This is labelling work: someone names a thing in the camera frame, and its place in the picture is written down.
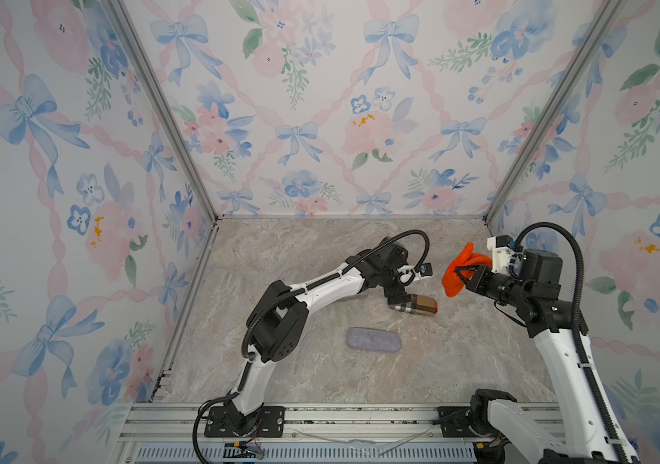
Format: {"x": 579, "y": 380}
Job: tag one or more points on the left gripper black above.
{"x": 400, "y": 291}

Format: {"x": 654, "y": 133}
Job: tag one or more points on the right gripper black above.
{"x": 478, "y": 281}

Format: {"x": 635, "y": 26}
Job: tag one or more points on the orange microfiber cloth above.
{"x": 468, "y": 256}

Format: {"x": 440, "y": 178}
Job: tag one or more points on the brown plaid eyeglass case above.
{"x": 414, "y": 304}

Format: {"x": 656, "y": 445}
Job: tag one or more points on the purple fabric eyeglass case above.
{"x": 367, "y": 339}

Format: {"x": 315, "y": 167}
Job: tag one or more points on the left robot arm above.
{"x": 275, "y": 326}

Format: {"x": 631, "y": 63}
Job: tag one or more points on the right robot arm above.
{"x": 529, "y": 282}

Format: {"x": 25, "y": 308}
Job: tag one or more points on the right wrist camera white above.
{"x": 506, "y": 260}

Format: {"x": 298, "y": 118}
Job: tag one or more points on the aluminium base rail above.
{"x": 363, "y": 433}

